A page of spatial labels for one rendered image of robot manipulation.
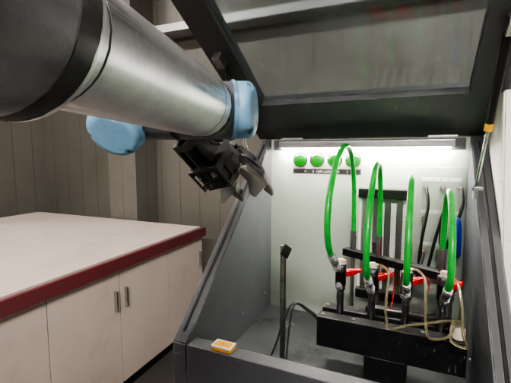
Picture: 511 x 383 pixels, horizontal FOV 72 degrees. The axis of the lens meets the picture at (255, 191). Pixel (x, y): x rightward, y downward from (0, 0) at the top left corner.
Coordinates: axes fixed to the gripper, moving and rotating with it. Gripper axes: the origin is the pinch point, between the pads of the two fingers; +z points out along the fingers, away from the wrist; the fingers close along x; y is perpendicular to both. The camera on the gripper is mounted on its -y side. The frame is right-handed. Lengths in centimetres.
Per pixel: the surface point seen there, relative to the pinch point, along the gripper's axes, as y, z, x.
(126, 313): -3, 74, -145
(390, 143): -44, 31, 14
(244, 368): 27.1, 26.3, -10.5
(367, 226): -2.1, 18.0, 17.0
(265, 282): -9, 52, -35
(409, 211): -6.8, 20.1, 24.6
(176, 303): -29, 114, -159
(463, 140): -47, 38, 33
